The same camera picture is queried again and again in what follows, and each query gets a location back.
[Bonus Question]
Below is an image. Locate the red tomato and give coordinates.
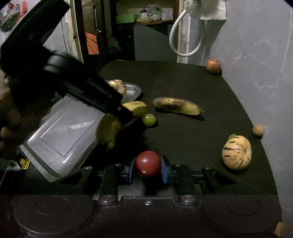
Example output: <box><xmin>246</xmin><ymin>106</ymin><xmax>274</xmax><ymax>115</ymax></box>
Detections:
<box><xmin>135</xmin><ymin>150</ymin><xmax>161</xmax><ymax>177</ymax></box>

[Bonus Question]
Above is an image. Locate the white hanging cloth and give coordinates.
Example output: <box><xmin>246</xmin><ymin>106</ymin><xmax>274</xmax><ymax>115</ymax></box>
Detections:
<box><xmin>184</xmin><ymin>0</ymin><xmax>227</xmax><ymax>20</ymax></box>

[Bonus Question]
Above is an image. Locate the red apple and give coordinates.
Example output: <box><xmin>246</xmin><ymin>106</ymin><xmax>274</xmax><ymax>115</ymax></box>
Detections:
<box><xmin>205</xmin><ymin>58</ymin><xmax>222</xmax><ymax>73</ymax></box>

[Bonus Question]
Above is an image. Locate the spotted brown banana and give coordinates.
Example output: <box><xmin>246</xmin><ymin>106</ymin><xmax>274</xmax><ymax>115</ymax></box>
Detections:
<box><xmin>153</xmin><ymin>97</ymin><xmax>204</xmax><ymax>116</ymax></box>

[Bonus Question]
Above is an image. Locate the wooden shelf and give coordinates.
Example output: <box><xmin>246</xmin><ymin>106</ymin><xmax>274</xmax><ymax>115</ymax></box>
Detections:
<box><xmin>135</xmin><ymin>20</ymin><xmax>175</xmax><ymax>26</ymax></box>

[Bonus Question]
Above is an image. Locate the green grape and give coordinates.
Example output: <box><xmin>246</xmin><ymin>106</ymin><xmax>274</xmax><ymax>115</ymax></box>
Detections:
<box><xmin>227</xmin><ymin>134</ymin><xmax>237</xmax><ymax>140</ymax></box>
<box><xmin>142</xmin><ymin>114</ymin><xmax>156</xmax><ymax>127</ymax></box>

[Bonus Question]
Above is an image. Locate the metal tray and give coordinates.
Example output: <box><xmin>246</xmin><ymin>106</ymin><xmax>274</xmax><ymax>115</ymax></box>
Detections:
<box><xmin>19</xmin><ymin>83</ymin><xmax>142</xmax><ymax>183</ymax></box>

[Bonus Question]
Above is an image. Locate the yellow banana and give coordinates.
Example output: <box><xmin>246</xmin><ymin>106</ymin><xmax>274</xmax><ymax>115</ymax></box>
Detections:
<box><xmin>96</xmin><ymin>101</ymin><xmax>147</xmax><ymax>148</ymax></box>

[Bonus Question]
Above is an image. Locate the small brown round fruit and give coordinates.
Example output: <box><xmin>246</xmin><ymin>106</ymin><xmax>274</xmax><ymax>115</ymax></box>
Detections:
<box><xmin>252</xmin><ymin>125</ymin><xmax>264</xmax><ymax>137</ymax></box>

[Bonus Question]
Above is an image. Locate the green box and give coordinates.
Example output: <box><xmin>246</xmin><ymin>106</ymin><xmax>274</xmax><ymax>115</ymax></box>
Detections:
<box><xmin>116</xmin><ymin>13</ymin><xmax>138</xmax><ymax>24</ymax></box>

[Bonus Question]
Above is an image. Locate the striped pepino melon on tray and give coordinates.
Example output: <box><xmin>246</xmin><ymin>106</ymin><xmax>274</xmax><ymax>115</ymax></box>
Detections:
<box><xmin>108</xmin><ymin>79</ymin><xmax>127</xmax><ymax>96</ymax></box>

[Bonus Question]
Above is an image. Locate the striped pepino melon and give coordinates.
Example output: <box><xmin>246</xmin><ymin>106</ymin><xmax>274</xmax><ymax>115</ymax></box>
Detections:
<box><xmin>222</xmin><ymin>135</ymin><xmax>252</xmax><ymax>170</ymax></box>
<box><xmin>108</xmin><ymin>79</ymin><xmax>127</xmax><ymax>96</ymax></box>

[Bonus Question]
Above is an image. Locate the white cable loop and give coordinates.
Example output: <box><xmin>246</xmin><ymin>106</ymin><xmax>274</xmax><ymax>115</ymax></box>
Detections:
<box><xmin>169</xmin><ymin>9</ymin><xmax>206</xmax><ymax>58</ymax></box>

